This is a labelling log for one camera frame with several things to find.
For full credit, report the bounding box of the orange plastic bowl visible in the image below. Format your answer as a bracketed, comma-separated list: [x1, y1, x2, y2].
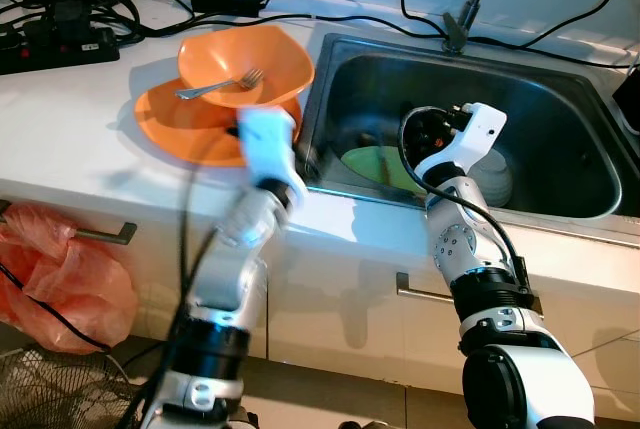
[178, 25, 315, 110]

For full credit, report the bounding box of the silver metal fork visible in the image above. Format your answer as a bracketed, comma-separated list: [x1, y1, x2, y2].
[176, 68, 264, 101]

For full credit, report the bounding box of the orange plastic plate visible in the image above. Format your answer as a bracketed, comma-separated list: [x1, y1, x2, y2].
[134, 79, 303, 167]

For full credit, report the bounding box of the green plate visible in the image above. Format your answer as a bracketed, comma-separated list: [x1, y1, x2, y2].
[340, 146, 426, 193]

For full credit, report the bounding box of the grey ribbed bowl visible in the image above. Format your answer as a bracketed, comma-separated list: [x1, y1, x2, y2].
[470, 147, 514, 207]

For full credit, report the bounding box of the stainless steel sink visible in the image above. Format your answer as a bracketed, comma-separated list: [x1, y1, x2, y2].
[297, 31, 640, 220]

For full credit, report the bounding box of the white cabinet door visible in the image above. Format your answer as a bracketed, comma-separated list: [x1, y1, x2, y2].
[0, 204, 271, 360]
[265, 239, 640, 395]

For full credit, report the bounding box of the black rectangular device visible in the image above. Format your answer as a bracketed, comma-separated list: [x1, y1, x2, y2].
[612, 64, 640, 130]

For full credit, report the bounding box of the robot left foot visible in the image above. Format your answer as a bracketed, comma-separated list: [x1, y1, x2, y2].
[225, 407, 261, 429]

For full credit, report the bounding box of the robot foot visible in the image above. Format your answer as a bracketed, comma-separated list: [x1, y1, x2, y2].
[225, 407, 261, 429]
[340, 419, 401, 429]

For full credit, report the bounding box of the red plastic bag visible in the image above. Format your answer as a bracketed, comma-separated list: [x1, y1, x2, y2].
[0, 204, 139, 355]

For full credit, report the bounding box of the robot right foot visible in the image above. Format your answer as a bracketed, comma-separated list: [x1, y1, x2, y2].
[340, 419, 401, 429]

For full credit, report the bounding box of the black power strip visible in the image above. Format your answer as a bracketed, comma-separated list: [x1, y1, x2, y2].
[0, 24, 119, 75]

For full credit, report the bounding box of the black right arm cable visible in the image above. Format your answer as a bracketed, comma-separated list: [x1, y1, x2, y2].
[398, 109, 531, 290]

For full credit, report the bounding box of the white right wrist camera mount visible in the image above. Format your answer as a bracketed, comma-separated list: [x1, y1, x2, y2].
[415, 102, 508, 185]

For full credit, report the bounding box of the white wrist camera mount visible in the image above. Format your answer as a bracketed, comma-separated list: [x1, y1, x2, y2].
[415, 102, 508, 185]
[237, 107, 306, 190]

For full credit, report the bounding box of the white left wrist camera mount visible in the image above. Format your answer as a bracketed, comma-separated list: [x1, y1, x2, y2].
[237, 107, 306, 190]

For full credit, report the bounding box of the long black counter cable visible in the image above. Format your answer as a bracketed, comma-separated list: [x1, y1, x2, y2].
[125, 11, 626, 72]

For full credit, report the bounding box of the metal wire mesh basket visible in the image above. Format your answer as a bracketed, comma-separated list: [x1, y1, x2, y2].
[0, 349, 136, 429]

